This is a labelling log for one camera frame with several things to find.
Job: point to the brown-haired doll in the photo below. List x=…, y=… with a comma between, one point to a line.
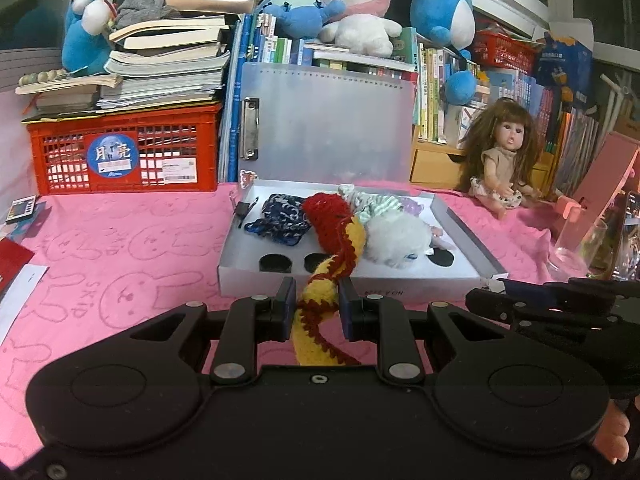
x=505, y=165

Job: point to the shallow black round lid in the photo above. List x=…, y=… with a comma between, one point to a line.
x=275, y=264

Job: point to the person's right hand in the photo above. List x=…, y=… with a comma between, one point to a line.
x=614, y=435

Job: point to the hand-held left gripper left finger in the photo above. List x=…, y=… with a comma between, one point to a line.
x=284, y=310

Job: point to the yellow crochet strip red edge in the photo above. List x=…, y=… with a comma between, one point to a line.
x=315, y=330

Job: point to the white fluffy plush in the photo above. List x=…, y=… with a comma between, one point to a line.
x=395, y=240

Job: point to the pink bunny print blanket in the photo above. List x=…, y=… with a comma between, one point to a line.
x=125, y=240

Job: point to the stack of books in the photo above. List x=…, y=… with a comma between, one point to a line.
x=165, y=65

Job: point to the red plastic crate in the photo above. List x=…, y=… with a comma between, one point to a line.
x=60, y=160

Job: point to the clear glass cup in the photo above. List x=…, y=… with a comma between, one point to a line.
x=575, y=255

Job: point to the red booklet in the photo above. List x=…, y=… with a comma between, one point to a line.
x=12, y=260

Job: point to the white metal rack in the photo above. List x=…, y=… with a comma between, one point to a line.
x=615, y=105

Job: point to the navy floral fabric pouch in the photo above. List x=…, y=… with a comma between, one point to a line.
x=280, y=217

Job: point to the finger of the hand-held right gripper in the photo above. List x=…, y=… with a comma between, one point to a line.
x=505, y=307
x=560, y=292

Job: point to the black binder clip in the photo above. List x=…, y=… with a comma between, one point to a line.
x=245, y=212

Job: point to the row of standing books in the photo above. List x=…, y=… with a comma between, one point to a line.
x=435, y=95

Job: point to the small card box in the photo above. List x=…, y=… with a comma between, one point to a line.
x=21, y=210

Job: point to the white paper sheet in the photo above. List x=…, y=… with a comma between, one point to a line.
x=22, y=290

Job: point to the white pink bunny plush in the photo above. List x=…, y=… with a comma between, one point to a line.
x=360, y=25

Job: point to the mint green cloth toy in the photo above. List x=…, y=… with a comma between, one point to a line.
x=375, y=202

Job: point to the grey cloth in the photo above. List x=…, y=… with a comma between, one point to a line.
x=145, y=7

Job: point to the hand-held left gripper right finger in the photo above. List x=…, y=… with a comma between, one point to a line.
x=350, y=310

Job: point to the red plastic basket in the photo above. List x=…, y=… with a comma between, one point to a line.
x=505, y=52

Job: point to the translucent plastic clipboard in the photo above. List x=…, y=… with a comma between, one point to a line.
x=330, y=125

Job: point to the blue cat plush toy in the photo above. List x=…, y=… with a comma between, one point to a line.
x=85, y=40

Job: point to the blue white plush toy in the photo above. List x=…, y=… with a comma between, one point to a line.
x=442, y=10

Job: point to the black round cap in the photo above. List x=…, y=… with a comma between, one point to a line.
x=314, y=260

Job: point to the wooden drawer box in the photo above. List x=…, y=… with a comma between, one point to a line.
x=430, y=165

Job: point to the white cardboard box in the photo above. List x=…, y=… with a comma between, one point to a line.
x=250, y=285

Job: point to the purple plush toy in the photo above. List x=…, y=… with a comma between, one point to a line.
x=411, y=206

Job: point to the blue cartoon print box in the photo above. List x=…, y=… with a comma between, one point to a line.
x=565, y=65

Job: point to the blue alien plush toy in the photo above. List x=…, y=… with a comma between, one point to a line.
x=295, y=15

